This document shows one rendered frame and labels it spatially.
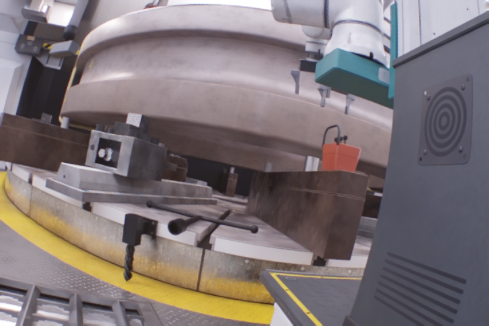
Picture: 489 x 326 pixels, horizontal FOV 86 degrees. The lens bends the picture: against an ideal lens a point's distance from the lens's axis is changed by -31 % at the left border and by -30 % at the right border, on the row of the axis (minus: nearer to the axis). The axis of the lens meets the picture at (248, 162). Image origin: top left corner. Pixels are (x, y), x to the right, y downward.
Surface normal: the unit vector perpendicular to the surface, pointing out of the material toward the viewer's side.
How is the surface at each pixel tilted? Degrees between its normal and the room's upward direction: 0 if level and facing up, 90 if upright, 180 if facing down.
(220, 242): 90
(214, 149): 90
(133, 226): 90
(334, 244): 90
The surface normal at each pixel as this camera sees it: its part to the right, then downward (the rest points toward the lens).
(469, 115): -0.97, -0.20
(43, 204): -0.36, -0.13
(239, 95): -0.04, -0.07
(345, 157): 0.15, 0.09
